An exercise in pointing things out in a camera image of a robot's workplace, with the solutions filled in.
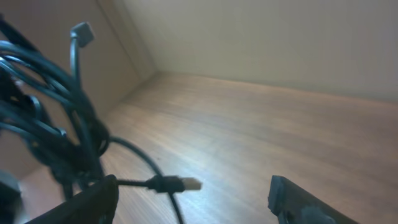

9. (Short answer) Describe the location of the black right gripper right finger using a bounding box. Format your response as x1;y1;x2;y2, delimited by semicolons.
268;175;357;224

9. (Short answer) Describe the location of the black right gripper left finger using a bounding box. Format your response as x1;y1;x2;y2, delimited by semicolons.
27;175;119;224

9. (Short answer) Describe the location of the black USB-A cable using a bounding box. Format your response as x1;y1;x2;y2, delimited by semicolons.
0;40;203;224

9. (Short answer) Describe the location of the thin black cable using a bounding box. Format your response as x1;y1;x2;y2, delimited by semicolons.
0;14;109;200

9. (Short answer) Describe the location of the black angled plug cable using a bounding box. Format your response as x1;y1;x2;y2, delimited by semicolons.
62;21;106;187

